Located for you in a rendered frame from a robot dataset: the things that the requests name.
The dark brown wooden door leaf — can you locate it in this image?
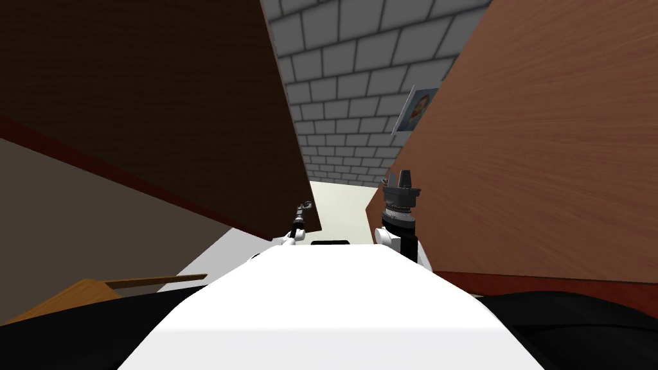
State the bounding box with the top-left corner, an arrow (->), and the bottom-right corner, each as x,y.
0,0 -> 323,242

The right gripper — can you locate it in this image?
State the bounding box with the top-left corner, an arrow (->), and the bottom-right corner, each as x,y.
382,169 -> 422,206

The light brown wooden furniture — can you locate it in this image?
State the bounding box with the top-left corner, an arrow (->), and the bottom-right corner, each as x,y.
4,274 -> 209,326

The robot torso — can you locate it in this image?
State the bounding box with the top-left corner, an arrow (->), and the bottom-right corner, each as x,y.
117,238 -> 547,370

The framed portrait picture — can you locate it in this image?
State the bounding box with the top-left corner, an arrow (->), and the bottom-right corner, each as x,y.
391,85 -> 441,136

